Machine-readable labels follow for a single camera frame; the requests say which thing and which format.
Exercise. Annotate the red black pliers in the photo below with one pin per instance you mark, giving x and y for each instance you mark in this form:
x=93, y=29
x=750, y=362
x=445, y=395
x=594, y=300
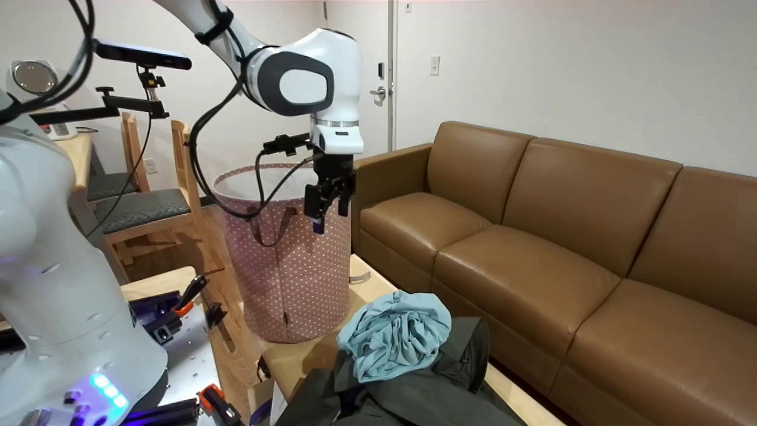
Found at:
x=192, y=288

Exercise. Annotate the white door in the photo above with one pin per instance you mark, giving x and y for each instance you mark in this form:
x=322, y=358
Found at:
x=370, y=23

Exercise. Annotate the black camera on boom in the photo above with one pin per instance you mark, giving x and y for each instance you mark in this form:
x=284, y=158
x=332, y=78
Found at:
x=141, y=54

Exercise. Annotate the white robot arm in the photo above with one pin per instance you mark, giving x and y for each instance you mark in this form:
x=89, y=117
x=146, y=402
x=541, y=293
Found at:
x=86, y=358

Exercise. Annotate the silver door handle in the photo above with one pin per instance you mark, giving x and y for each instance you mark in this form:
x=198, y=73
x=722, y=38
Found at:
x=380, y=96

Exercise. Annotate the round mirror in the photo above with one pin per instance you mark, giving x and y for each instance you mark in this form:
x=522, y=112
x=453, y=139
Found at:
x=33, y=75

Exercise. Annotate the dark green jacket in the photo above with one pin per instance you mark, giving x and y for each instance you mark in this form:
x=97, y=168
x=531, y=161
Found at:
x=451, y=391

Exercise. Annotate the wooden chair grey cushion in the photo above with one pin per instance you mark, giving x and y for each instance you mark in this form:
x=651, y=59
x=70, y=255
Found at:
x=141, y=213

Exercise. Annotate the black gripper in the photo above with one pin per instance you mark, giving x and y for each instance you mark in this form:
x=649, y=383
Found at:
x=334, y=185

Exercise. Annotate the pink patterned laundry basket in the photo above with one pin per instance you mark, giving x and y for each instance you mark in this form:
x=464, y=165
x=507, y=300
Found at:
x=292, y=279

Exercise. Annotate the brown leather sofa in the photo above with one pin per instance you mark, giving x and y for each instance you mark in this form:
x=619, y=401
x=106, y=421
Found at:
x=619, y=287

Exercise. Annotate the blue cloth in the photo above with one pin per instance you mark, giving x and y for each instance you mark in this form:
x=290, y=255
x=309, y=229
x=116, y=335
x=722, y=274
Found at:
x=395, y=335

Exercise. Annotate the white light switch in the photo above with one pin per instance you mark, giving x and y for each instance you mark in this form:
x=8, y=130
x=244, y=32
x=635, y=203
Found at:
x=435, y=64

